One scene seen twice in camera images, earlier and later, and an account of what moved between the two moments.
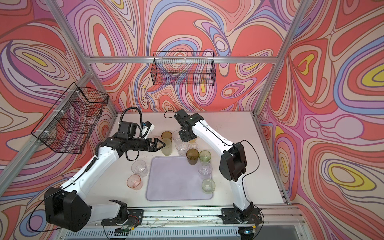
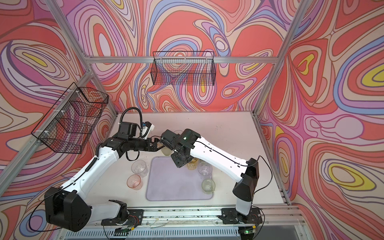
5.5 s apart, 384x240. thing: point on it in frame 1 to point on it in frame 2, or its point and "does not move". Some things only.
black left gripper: x=154 y=148 does not move
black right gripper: x=184 y=138 to x=178 y=163
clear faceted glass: x=205 y=169 does not move
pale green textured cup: x=208 y=186 does not move
